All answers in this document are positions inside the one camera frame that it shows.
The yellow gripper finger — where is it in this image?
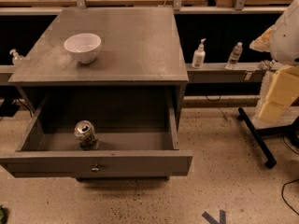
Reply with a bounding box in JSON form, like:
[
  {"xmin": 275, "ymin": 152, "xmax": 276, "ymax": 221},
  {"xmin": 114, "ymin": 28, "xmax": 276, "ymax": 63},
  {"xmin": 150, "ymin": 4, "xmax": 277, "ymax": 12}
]
[
  {"xmin": 256, "ymin": 65, "xmax": 299, "ymax": 123},
  {"xmin": 249, "ymin": 26, "xmax": 274, "ymax": 52}
]

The crushed 7up soda can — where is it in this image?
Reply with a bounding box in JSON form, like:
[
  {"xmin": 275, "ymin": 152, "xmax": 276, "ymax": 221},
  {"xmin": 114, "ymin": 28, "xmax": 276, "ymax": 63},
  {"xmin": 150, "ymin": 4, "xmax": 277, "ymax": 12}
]
[{"xmin": 74, "ymin": 120, "xmax": 99, "ymax": 150}]

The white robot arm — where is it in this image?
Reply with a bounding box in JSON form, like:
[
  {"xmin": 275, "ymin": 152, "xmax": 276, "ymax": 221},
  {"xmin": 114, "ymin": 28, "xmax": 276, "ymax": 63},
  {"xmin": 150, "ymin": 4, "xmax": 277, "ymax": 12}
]
[{"xmin": 249, "ymin": 0, "xmax": 299, "ymax": 123}]

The grey cabinet with counter top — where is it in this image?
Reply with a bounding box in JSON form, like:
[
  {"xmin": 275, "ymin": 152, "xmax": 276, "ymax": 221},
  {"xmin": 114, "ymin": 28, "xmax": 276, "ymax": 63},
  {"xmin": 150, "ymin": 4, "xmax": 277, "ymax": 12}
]
[{"xmin": 8, "ymin": 7, "xmax": 190, "ymax": 183}]

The grey open top drawer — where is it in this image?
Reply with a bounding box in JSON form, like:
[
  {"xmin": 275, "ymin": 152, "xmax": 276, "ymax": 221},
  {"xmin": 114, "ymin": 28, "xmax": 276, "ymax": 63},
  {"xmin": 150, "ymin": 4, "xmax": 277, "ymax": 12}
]
[{"xmin": 1, "ymin": 90, "xmax": 192, "ymax": 179}]

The round metal drawer knob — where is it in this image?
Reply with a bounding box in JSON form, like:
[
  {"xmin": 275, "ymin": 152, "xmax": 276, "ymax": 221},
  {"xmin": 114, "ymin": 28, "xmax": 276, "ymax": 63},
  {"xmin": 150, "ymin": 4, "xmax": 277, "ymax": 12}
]
[{"xmin": 91, "ymin": 165, "xmax": 100, "ymax": 173}]

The crumpled clear plastic wrap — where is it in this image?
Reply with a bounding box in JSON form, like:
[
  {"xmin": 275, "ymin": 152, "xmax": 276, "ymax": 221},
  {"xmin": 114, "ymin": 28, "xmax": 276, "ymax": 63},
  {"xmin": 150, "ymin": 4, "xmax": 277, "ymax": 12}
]
[{"xmin": 260, "ymin": 60, "xmax": 276, "ymax": 71}]

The clear plastic water bottle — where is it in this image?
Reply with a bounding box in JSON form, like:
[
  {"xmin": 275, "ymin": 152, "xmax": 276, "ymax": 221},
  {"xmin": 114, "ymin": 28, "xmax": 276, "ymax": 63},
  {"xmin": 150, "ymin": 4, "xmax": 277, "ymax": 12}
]
[{"xmin": 226, "ymin": 42, "xmax": 243, "ymax": 70}]

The black wheeled stand base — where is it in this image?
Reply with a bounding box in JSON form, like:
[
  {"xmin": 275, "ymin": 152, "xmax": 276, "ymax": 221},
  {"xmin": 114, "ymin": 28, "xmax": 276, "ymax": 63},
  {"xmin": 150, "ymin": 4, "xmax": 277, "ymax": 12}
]
[{"xmin": 237, "ymin": 107, "xmax": 299, "ymax": 169}]

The white pump lotion bottle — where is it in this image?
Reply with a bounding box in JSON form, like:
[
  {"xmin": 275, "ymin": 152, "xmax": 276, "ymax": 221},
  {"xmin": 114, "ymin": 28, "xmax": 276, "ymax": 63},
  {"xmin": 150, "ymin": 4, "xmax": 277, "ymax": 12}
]
[{"xmin": 192, "ymin": 38, "xmax": 206, "ymax": 69}]

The white ceramic bowl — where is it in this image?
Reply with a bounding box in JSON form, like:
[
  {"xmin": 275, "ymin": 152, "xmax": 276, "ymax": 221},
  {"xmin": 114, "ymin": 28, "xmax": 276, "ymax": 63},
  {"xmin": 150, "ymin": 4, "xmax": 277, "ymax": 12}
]
[{"xmin": 64, "ymin": 33, "xmax": 102, "ymax": 63}]

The clear pump sanitizer bottle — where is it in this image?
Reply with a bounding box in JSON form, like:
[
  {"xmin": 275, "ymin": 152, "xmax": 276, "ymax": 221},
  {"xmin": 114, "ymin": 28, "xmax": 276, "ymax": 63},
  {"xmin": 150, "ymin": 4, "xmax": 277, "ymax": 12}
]
[{"xmin": 9, "ymin": 49, "xmax": 24, "ymax": 65}]

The black cable on floor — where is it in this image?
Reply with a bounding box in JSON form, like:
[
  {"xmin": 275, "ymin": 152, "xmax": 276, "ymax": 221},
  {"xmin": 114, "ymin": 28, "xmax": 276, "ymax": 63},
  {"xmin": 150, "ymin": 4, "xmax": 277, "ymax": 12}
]
[{"xmin": 280, "ymin": 178, "xmax": 299, "ymax": 217}]

